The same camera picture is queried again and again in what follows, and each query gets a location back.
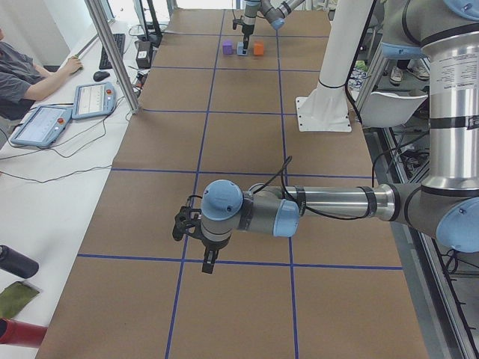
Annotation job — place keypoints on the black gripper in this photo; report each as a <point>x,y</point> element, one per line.
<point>212,245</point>
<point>247,28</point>

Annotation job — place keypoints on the light blue foam block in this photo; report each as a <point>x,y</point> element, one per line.
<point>239,49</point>

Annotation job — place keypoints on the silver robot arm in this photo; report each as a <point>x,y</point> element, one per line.
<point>274,15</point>
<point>443,205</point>

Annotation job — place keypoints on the orange foam block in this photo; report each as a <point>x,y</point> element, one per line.
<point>258,48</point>

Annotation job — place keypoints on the purple foam block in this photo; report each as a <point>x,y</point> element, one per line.
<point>227,47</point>

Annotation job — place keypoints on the black power adapter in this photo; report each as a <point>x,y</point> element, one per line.
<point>144,54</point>

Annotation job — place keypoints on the black computer mouse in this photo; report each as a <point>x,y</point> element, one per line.
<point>100,75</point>

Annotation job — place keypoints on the white chair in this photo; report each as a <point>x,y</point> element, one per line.
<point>383,110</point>

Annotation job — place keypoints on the far teach pendant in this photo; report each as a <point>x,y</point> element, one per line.
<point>93,100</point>

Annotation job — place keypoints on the teach pendant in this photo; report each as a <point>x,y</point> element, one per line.
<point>43,126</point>
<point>93,100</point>

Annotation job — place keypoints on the black water bottle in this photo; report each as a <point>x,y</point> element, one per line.
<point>18,264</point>

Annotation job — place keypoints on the green cloth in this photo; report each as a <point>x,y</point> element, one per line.
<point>15,297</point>

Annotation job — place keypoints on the red bottle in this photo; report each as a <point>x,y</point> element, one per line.
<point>23,334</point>

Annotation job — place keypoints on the near teach pendant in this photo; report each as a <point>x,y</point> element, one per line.
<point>43,126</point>

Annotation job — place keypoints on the seated person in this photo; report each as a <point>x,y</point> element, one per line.
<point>23,82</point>

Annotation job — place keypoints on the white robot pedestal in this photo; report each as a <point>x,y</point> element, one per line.
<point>325,109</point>

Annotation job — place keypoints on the aluminium frame post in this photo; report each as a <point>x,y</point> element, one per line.
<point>104,32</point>

